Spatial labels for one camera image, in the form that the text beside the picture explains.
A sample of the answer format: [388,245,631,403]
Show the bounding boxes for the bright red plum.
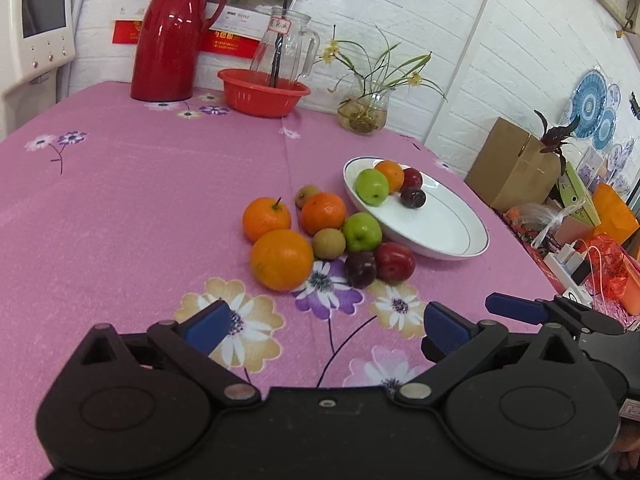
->
[374,242,416,284]

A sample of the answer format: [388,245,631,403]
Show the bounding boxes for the dark purple plum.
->
[345,252,378,289]

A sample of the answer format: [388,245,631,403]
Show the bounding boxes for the large orange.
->
[250,230,314,292]

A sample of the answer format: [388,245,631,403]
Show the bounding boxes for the green apple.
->
[342,212,383,252]
[354,168,390,206]

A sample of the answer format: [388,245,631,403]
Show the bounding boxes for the dark red plum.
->
[400,188,426,209]

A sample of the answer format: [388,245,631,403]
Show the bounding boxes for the brown kiwi fruit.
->
[311,228,346,260]

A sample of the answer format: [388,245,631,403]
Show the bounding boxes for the orange tangerine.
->
[300,193,347,236]

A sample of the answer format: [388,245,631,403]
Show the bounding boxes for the white power strip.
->
[544,245,593,307]

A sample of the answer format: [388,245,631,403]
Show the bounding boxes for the red plastic bag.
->
[584,233,629,301]

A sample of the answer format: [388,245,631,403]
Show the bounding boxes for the white plastic bag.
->
[506,198,586,249]

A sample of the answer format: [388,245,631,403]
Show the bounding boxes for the white round plate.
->
[343,156,490,261]

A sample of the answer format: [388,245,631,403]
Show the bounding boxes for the orange paper bag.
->
[592,183,639,245]

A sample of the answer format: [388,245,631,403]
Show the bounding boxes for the green box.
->
[556,162,601,228]

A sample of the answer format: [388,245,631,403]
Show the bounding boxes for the pink floral tablecloth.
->
[1,82,553,479]

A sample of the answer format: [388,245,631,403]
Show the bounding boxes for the brown cardboard box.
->
[464,117,561,212]

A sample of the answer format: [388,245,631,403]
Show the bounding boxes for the tangerine with stem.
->
[242,197,292,243]

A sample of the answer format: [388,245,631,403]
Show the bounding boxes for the red plum on plate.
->
[400,167,423,192]

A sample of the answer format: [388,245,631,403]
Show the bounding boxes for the dark purple plant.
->
[534,110,580,174]

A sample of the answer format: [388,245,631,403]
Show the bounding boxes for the orange on plate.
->
[374,160,405,194]

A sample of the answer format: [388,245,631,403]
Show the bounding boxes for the small brown longan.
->
[294,184,321,210]

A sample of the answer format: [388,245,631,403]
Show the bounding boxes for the blue decorative plate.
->
[570,70,606,139]

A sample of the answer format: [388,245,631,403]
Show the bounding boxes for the glass vase with plant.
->
[316,26,447,136]

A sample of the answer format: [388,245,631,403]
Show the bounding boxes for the red plastic basin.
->
[217,68,311,118]

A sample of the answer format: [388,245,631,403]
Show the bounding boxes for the red thermos jug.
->
[130,0,228,102]

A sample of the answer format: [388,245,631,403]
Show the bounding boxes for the clear glass pitcher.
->
[250,6,320,89]

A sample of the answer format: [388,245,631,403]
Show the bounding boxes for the white water dispenser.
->
[0,0,76,139]

